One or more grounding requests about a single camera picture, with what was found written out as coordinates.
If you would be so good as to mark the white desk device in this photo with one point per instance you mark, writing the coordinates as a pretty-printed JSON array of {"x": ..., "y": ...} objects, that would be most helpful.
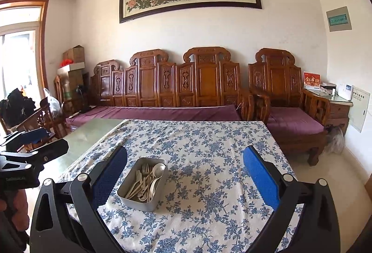
[{"x": 345, "y": 92}]

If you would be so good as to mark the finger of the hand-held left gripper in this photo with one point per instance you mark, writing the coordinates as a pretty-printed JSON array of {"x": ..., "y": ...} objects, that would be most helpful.
[
  {"x": 33, "y": 136},
  {"x": 53, "y": 149}
]

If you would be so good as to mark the red desk calendar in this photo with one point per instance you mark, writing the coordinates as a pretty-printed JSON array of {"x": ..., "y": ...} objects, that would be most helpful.
[{"x": 311, "y": 80}]

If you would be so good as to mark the white-lidded box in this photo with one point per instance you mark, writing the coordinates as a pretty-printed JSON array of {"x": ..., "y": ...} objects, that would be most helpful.
[{"x": 71, "y": 69}]

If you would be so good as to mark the carved wooden armchair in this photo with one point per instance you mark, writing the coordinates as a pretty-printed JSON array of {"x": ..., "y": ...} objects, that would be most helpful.
[{"x": 276, "y": 75}]

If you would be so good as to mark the stacked cartons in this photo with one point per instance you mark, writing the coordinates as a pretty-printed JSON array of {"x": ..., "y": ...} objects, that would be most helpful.
[{"x": 72, "y": 87}]

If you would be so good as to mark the carved wooden sofa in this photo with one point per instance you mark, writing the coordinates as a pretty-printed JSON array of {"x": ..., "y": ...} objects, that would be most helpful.
[{"x": 148, "y": 81}]

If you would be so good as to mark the metal fork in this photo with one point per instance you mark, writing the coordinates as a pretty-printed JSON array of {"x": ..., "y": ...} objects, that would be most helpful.
[{"x": 145, "y": 168}]

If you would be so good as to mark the black bag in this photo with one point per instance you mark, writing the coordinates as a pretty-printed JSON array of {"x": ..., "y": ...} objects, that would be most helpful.
[{"x": 17, "y": 107}]

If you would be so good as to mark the red ornament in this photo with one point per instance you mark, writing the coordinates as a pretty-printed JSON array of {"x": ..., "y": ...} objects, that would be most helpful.
[{"x": 66, "y": 63}]

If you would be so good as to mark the rectangular metal tray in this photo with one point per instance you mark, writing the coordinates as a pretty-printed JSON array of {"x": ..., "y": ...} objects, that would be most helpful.
[{"x": 139, "y": 205}]

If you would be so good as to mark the person's left hand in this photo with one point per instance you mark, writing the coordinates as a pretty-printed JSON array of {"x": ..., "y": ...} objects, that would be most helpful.
[{"x": 17, "y": 206}]

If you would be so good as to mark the white plastic fork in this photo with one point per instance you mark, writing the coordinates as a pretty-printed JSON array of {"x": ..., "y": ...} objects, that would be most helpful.
[{"x": 139, "y": 176}]

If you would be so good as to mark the metal spoon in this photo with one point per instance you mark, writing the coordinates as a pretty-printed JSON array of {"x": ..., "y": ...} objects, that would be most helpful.
[{"x": 155, "y": 186}]

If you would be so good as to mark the wooden dining chair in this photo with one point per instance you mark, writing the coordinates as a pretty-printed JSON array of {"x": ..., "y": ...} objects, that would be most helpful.
[
  {"x": 59, "y": 90},
  {"x": 40, "y": 119}
]

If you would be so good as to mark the wooden door frame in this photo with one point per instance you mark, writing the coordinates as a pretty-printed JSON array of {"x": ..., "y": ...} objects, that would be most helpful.
[{"x": 43, "y": 43}]

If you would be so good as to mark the green wall panel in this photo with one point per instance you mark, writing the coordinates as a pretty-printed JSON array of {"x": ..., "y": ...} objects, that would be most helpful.
[{"x": 338, "y": 18}]

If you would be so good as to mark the white electrical panel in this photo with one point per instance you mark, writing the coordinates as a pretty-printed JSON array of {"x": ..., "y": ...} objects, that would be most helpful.
[{"x": 359, "y": 109}]

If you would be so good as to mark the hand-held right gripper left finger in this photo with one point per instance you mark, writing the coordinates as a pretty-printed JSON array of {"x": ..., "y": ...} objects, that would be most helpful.
[{"x": 109, "y": 180}]

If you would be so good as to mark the grey fluffy bundle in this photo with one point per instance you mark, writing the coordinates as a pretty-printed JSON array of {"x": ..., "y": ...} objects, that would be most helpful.
[{"x": 334, "y": 139}]

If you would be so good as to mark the small flat box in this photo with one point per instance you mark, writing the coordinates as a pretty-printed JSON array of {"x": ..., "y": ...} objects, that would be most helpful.
[{"x": 327, "y": 86}]

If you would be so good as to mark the purple sofa cushion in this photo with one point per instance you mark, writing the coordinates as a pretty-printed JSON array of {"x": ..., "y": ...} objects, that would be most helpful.
[{"x": 159, "y": 112}]

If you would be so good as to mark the wooden side table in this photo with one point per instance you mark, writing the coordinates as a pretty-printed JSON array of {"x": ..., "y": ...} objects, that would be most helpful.
[{"x": 338, "y": 113}]

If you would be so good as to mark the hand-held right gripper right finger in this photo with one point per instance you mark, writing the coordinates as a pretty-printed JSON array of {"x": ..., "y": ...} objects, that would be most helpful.
[{"x": 261, "y": 180}]

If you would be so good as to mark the purple armchair cushion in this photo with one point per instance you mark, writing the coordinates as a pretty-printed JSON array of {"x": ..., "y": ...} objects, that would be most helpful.
[{"x": 293, "y": 120}]

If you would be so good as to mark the brown cardboard box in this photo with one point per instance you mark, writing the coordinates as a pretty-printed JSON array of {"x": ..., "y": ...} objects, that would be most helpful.
[{"x": 74, "y": 54}]

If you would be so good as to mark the blue floral tablecloth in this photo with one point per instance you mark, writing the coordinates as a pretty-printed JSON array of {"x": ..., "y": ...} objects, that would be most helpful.
[{"x": 203, "y": 154}]

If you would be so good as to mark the clear plastic bag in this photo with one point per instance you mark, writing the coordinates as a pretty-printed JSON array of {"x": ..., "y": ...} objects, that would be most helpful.
[{"x": 53, "y": 101}]

